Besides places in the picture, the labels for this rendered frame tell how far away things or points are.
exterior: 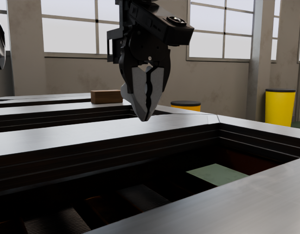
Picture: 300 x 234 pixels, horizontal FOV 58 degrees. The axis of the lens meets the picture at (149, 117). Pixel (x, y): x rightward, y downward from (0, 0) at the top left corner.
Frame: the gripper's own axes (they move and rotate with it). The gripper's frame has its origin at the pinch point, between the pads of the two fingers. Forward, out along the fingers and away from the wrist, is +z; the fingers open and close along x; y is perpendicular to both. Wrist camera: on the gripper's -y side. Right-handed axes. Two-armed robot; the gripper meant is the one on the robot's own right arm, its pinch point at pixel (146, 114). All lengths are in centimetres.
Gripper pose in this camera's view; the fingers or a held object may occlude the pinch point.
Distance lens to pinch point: 44.6
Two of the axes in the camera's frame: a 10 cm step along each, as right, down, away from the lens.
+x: -8.3, 0.9, -5.6
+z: 0.0, 9.9, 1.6
